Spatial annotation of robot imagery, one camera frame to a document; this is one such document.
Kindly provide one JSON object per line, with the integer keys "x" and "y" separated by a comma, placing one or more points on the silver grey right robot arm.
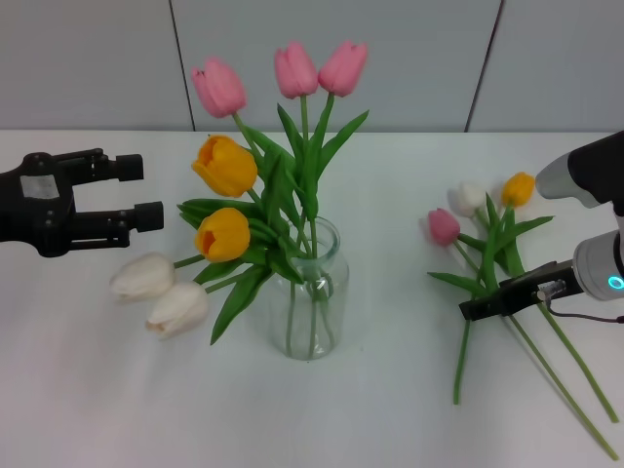
{"x": 595, "y": 258}

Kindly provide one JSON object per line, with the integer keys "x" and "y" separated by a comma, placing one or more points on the small pink tulip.
{"x": 443, "y": 226}

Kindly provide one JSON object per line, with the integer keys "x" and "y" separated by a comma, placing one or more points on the pink tulip with straight stem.
{"x": 295, "y": 70}

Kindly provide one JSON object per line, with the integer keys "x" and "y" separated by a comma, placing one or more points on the clear glass vase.
{"x": 342, "y": 302}

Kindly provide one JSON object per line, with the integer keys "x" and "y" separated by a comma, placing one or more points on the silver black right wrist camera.
{"x": 560, "y": 175}

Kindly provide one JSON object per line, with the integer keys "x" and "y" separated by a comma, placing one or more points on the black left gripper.
{"x": 39, "y": 205}

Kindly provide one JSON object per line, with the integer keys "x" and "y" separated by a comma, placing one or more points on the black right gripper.
{"x": 531, "y": 287}

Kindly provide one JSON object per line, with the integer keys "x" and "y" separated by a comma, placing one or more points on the yellow tulip with open bloom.
{"x": 224, "y": 168}

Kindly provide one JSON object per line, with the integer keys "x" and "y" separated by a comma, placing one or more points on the orange tulip on table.
{"x": 468, "y": 197}

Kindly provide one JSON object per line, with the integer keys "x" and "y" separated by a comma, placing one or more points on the pink tulip with long leaf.
{"x": 343, "y": 68}

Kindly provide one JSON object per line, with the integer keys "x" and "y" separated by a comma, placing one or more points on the yellow tulip with short stem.
{"x": 223, "y": 234}

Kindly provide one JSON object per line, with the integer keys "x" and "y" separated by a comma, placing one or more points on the small yellow tulip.
{"x": 519, "y": 189}

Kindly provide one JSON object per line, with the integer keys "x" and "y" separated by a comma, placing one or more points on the pink tulip with leaning stem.
{"x": 219, "y": 88}

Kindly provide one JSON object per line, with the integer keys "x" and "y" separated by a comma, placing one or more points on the white tulip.
{"x": 178, "y": 309}
{"x": 144, "y": 277}

